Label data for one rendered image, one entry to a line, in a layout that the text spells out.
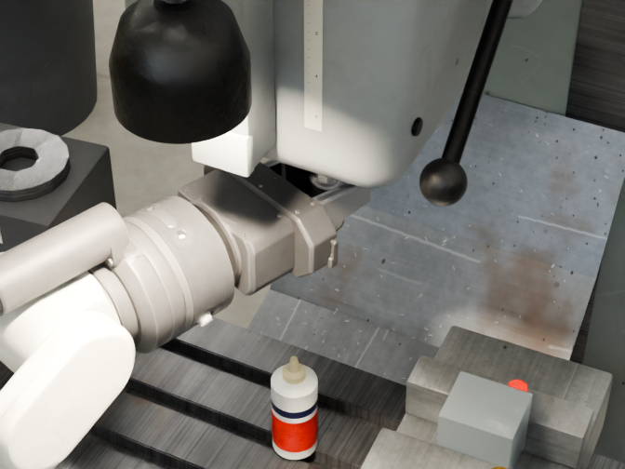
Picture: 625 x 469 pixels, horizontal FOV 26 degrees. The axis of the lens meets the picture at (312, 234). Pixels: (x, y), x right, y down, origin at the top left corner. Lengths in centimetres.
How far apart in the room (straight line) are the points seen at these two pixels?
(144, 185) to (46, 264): 214
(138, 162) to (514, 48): 183
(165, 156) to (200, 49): 240
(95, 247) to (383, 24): 23
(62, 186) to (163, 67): 55
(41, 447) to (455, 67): 36
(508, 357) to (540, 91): 28
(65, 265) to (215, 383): 44
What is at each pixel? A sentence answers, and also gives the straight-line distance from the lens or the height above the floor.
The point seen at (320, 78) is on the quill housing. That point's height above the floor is 140.
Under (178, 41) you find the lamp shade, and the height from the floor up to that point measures 150.
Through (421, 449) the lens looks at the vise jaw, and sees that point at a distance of 107.
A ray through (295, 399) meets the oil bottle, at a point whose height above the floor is 101.
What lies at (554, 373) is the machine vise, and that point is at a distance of 120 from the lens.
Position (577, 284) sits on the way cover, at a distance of 135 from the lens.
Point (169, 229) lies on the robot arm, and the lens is 89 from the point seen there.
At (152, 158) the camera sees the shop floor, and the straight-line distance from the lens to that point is 306.
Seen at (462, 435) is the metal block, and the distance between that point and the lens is 106.
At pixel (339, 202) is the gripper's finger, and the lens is 97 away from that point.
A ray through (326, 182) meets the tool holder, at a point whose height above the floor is 125.
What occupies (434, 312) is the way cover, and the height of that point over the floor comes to 90.
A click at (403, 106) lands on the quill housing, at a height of 138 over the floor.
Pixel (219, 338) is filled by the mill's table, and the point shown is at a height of 93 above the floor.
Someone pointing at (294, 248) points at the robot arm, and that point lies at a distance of 94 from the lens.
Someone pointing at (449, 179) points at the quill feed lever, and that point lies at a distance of 83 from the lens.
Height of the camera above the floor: 186
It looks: 41 degrees down
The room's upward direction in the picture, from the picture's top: straight up
